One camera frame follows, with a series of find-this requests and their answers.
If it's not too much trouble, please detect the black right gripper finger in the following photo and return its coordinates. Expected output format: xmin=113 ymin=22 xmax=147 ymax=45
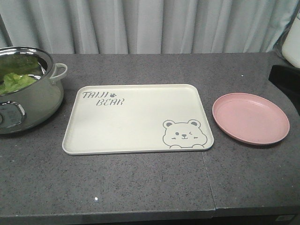
xmin=269 ymin=65 xmax=300 ymax=114

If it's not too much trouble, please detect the pink round plate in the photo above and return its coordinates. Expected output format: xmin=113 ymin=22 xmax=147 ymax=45
xmin=212 ymin=93 xmax=290 ymax=145

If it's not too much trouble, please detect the green lettuce leaf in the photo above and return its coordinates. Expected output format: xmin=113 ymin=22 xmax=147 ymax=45
xmin=0 ymin=53 xmax=40 ymax=95

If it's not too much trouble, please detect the cream bear serving tray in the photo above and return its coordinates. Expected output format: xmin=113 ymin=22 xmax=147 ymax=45
xmin=62 ymin=84 xmax=214 ymax=155

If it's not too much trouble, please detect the white pleated curtain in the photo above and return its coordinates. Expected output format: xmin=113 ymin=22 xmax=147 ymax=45
xmin=0 ymin=0 xmax=300 ymax=54

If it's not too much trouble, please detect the pale green electric pot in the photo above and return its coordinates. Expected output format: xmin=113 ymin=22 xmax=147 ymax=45
xmin=0 ymin=46 xmax=68 ymax=134

